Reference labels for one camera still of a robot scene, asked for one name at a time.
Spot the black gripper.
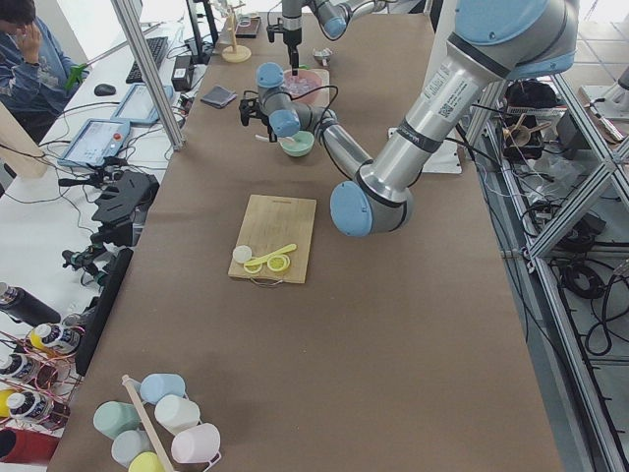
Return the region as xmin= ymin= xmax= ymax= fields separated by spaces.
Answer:
xmin=239 ymin=97 xmax=278 ymax=143
xmin=266 ymin=15 xmax=303 ymax=76

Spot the white ceramic spoon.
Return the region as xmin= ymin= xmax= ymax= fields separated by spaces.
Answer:
xmin=255 ymin=134 xmax=297 ymax=145

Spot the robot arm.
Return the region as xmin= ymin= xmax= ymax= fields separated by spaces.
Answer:
xmin=239 ymin=1 xmax=579 ymax=237
xmin=266 ymin=0 xmax=392 ymax=77

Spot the mint green bowl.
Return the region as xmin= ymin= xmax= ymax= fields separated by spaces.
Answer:
xmin=278 ymin=131 xmax=315 ymax=157

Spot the metal ice scoop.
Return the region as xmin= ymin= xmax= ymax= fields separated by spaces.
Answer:
xmin=313 ymin=48 xmax=333 ymax=68

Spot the pink bowl with ice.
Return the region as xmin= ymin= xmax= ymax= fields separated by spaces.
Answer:
xmin=283 ymin=69 xmax=324 ymax=105

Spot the cream plastic tray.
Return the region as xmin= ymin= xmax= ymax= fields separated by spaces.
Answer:
xmin=313 ymin=69 xmax=330 ymax=107

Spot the wooden mug tree stand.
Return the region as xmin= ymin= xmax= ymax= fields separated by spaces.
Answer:
xmin=215 ymin=1 xmax=252 ymax=63

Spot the grey folded cloth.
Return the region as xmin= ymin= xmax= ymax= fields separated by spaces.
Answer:
xmin=200 ymin=86 xmax=237 ymax=109

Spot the wooden cutting board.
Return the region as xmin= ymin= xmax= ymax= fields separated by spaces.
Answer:
xmin=228 ymin=195 xmax=316 ymax=284

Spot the yellow plastic knife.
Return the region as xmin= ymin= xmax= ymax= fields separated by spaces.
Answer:
xmin=243 ymin=243 xmax=297 ymax=266

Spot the yellow lemon slice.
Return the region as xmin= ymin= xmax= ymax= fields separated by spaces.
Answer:
xmin=243 ymin=263 xmax=264 ymax=274
xmin=266 ymin=254 xmax=291 ymax=272

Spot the black keyboard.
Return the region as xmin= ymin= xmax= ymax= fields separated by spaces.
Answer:
xmin=125 ymin=36 xmax=170 ymax=85

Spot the blue teach pendant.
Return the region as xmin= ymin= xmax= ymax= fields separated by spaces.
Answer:
xmin=111 ymin=83 xmax=159 ymax=126
xmin=57 ymin=119 xmax=131 ymax=168

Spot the black computer mouse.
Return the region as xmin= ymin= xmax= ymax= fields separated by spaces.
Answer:
xmin=93 ymin=84 xmax=117 ymax=96

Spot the person in blue jacket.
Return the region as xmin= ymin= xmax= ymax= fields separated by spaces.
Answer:
xmin=1 ymin=0 xmax=79 ymax=143

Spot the light blue cup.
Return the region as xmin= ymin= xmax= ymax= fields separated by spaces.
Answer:
xmin=140 ymin=373 xmax=186 ymax=405

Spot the white cup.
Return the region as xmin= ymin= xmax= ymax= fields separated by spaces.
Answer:
xmin=154 ymin=394 xmax=200 ymax=435

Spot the black water bottle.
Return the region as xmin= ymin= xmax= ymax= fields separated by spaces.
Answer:
xmin=1 ymin=282 xmax=61 ymax=326

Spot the pink cup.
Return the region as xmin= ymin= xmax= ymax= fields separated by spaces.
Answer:
xmin=171 ymin=423 xmax=221 ymax=464

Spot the mint green cup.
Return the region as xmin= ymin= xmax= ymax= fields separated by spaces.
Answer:
xmin=92 ymin=401 xmax=141 ymax=440

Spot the grey blue cup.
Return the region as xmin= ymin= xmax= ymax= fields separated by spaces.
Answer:
xmin=111 ymin=430 xmax=153 ymax=467

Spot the yellow cup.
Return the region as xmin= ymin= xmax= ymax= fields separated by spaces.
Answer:
xmin=128 ymin=451 xmax=165 ymax=472

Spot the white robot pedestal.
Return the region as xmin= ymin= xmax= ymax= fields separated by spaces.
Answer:
xmin=418 ymin=1 xmax=462 ymax=174

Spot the white wire cup rack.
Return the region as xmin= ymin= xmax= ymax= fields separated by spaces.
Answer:
xmin=121 ymin=375 xmax=222 ymax=471

